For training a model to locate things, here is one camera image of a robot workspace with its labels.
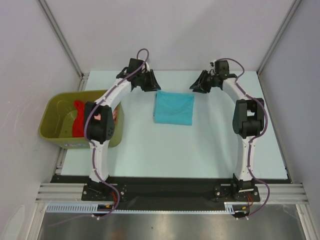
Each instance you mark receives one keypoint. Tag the red t shirt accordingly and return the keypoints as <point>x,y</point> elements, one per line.
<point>78,124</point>

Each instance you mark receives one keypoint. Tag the left aluminium frame post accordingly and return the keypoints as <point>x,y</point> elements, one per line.
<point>60,36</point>

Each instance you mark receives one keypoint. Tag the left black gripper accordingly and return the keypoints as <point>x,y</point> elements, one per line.
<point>153,85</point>

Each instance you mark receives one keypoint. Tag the aluminium frame post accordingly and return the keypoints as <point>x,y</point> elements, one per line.
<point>279,35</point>
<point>60,36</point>

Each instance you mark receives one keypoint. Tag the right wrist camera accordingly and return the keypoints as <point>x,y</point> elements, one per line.
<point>220,67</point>

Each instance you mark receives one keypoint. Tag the olive green plastic bin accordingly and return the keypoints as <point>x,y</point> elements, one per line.
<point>59,115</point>

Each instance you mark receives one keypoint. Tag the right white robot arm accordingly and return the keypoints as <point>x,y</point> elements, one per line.
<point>248,124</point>

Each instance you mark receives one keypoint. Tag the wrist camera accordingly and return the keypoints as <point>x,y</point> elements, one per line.
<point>135,66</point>
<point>220,67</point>

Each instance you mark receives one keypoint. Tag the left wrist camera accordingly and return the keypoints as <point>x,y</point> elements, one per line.
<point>135,66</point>

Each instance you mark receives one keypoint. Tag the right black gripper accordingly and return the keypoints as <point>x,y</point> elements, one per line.
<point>199,85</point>

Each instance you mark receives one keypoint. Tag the pink t shirt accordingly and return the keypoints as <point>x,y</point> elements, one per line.
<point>114,115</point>

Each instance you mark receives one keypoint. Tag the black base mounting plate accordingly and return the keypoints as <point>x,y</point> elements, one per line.
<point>177,193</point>

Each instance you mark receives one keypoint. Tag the right aluminium frame post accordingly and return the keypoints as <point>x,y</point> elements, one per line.
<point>279,35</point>

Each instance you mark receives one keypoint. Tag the turquoise t shirt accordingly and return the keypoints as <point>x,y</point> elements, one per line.
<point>173,108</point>

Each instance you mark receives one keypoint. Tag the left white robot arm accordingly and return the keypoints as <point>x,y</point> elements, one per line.
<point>99,127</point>

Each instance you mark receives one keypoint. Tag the white slotted cable duct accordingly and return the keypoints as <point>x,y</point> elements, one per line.
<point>224,208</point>

